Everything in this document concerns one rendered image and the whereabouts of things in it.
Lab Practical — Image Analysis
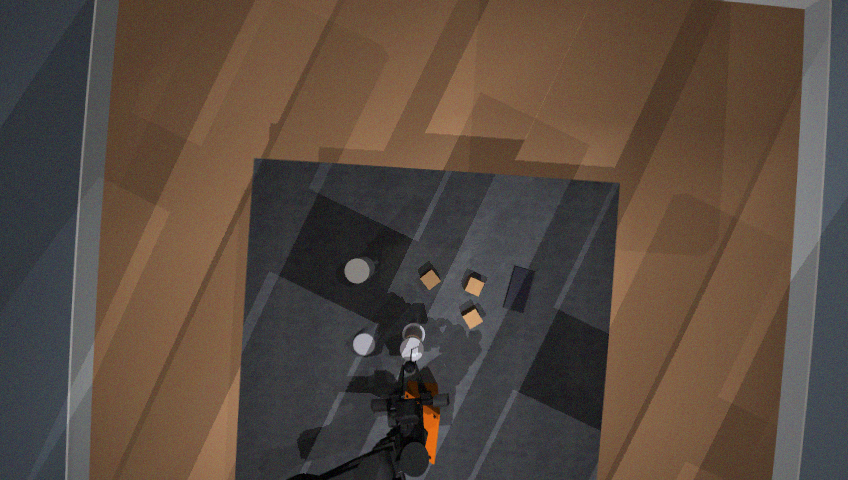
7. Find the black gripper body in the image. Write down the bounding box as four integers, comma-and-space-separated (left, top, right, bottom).
371, 393, 450, 438

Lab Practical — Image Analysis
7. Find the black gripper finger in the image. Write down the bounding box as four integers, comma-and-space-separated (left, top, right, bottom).
388, 365, 404, 396
415, 364, 431, 394

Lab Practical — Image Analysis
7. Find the glass french press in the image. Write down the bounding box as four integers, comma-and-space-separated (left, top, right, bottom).
400, 323, 425, 373

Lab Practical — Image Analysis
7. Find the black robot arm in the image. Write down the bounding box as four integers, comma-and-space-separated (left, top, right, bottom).
288, 399, 429, 480

